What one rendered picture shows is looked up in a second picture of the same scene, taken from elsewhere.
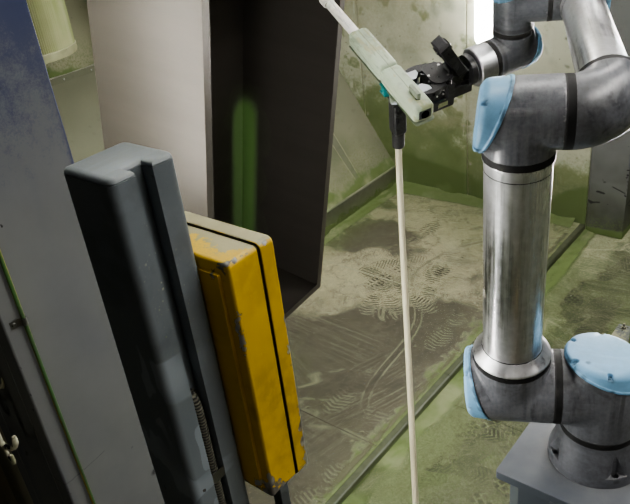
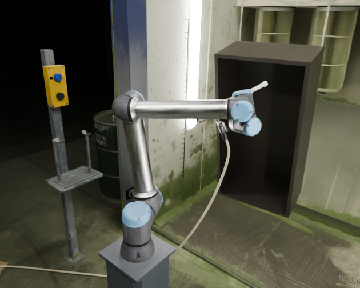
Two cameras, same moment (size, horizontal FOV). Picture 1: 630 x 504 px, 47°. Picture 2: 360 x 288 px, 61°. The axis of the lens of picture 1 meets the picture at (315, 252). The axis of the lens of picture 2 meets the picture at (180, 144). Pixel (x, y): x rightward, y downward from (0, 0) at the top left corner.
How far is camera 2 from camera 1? 2.24 m
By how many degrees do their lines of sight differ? 77
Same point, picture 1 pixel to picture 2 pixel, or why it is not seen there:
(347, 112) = not seen: outside the picture
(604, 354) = (135, 208)
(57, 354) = not seen: hidden behind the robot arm
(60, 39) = (323, 84)
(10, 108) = (122, 58)
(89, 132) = (339, 128)
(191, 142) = not seen: hidden behind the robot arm
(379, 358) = (300, 279)
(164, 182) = (43, 53)
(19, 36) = (126, 47)
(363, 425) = (248, 270)
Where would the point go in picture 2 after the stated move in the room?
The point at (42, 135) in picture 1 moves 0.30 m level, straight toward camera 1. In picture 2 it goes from (126, 66) to (82, 67)
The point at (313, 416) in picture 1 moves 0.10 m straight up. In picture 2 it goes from (252, 254) to (254, 244)
